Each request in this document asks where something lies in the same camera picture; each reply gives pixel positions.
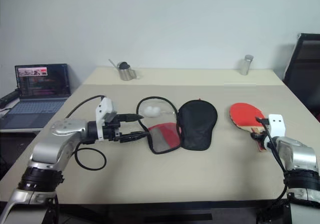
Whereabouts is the black cylinder beside laptop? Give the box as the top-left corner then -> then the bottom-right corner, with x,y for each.
0,89 -> 20,109

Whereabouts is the red black paddle case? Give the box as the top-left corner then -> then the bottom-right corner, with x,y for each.
136,96 -> 219,155

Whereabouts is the white side desk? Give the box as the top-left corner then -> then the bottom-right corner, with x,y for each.
0,127 -> 45,135

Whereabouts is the red table tennis paddle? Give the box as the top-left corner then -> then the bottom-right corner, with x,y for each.
229,102 -> 270,153

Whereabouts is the metal cup with utensils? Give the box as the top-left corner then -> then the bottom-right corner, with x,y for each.
108,58 -> 139,81

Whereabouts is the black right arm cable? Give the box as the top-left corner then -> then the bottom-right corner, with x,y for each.
259,120 -> 289,202

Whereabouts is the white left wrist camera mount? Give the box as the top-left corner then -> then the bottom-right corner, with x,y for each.
94,97 -> 118,142

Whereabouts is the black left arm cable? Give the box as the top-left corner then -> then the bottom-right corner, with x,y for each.
64,95 -> 108,171

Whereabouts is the open grey laptop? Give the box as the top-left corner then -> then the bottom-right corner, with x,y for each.
0,63 -> 73,130

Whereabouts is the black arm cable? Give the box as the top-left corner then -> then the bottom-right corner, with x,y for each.
259,120 -> 289,202
64,95 -> 108,171

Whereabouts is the black office chair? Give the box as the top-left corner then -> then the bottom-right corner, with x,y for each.
282,32 -> 320,123

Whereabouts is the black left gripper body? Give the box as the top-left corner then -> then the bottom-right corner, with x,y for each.
102,113 -> 127,143

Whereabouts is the white ball keychain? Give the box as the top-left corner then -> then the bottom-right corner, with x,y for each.
142,105 -> 176,118

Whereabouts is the black table frame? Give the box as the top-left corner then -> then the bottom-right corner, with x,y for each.
56,202 -> 290,224

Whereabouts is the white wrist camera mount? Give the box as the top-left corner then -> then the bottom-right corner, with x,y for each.
266,113 -> 287,138
94,97 -> 118,142

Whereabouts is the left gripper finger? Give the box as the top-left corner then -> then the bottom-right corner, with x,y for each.
119,131 -> 151,144
123,113 -> 145,123

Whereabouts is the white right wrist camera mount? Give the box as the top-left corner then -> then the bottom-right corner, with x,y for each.
266,113 -> 287,138

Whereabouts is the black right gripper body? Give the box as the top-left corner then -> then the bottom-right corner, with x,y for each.
259,118 -> 271,142

